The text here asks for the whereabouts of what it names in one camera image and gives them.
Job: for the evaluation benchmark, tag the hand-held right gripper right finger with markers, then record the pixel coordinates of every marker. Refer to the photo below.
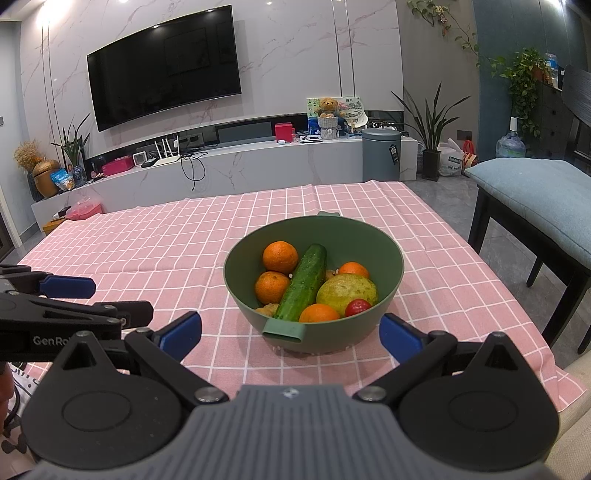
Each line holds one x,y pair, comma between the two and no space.
399,337

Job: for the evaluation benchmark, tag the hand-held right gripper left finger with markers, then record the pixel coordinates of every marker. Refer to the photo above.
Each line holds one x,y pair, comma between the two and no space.
180,332

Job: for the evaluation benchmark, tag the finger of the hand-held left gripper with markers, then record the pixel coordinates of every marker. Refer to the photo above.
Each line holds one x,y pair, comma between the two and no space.
134,313
69,286

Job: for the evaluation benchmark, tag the small red fruit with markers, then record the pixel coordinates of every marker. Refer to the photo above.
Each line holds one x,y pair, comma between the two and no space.
358,308

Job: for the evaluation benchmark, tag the orange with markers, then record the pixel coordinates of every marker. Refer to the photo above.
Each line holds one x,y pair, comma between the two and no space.
354,270
271,287
280,257
319,314

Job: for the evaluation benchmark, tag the green strainer bowl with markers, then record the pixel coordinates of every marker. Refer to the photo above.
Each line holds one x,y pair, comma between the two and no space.
369,249

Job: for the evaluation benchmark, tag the yellow box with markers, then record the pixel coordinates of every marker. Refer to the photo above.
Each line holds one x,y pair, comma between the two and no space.
55,226

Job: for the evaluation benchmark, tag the yellow-green pear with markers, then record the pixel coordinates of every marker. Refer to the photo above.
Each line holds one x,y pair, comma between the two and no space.
346,290

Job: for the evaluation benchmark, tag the pink plastic container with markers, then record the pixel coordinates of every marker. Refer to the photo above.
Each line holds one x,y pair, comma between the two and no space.
85,210

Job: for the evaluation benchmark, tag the pink checked tablecloth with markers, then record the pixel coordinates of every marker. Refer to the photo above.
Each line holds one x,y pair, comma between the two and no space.
161,240

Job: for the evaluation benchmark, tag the small brown fruit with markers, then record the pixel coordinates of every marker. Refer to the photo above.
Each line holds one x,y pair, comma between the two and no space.
330,275
268,310

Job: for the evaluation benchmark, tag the blue snack bag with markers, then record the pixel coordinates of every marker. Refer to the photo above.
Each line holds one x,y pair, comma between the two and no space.
62,179

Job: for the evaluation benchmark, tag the golden vase with dry grass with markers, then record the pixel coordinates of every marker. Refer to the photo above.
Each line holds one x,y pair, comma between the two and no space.
44,177

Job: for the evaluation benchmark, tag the green cucumber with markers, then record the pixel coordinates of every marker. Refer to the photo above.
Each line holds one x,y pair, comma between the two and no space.
300,286

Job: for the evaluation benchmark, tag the pink box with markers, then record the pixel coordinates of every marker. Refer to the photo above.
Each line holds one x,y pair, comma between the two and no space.
117,166

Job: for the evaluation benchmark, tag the leafy plant in glass vase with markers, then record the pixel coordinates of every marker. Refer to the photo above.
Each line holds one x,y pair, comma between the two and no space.
74,147

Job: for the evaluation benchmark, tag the small white display device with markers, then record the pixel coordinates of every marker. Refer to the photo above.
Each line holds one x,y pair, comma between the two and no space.
141,158

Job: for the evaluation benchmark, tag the white router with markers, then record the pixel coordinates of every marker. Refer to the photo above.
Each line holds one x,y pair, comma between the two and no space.
166,159

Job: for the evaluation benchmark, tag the long-leaf plant in black pot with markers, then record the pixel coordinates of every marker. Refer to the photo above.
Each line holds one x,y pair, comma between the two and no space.
431,164

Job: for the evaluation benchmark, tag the white marble television cabinet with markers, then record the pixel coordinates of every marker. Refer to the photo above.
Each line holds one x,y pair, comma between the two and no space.
258,170

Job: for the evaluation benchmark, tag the grey trash can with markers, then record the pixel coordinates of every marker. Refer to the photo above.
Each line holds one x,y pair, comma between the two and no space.
381,157

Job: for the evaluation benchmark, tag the white plastic bag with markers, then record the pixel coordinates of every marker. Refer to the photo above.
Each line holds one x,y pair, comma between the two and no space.
450,161

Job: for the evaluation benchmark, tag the red bag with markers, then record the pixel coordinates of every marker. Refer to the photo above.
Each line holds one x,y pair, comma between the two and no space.
470,157

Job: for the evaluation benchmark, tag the black chair with blue cushion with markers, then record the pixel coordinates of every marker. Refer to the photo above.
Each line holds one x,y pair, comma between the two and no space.
540,194

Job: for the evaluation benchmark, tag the flat digital scale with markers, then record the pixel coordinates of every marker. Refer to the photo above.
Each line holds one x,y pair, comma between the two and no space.
310,138

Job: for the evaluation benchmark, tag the blue water jug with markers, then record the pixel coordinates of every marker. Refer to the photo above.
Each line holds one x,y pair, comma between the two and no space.
510,145

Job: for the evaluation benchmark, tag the white woven basket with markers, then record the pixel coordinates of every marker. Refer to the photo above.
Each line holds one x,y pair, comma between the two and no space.
328,127

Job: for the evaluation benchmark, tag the red box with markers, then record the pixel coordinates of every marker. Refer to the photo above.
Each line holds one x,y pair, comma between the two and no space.
284,134

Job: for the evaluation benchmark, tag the white round fan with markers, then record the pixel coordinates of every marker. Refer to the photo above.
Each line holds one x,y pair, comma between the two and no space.
355,110

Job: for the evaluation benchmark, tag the brown teddy bear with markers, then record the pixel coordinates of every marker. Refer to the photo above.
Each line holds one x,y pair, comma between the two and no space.
327,106

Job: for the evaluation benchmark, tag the dark drawer cabinet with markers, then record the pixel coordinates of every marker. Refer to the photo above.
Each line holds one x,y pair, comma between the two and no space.
563,120

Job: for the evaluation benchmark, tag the bushy green potted plant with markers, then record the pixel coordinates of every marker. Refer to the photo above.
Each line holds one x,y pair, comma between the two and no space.
524,87

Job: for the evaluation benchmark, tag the hanging vine plant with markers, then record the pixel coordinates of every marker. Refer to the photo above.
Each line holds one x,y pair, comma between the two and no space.
443,18

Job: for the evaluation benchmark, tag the black wall television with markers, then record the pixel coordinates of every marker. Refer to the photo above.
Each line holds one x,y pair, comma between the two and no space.
161,69

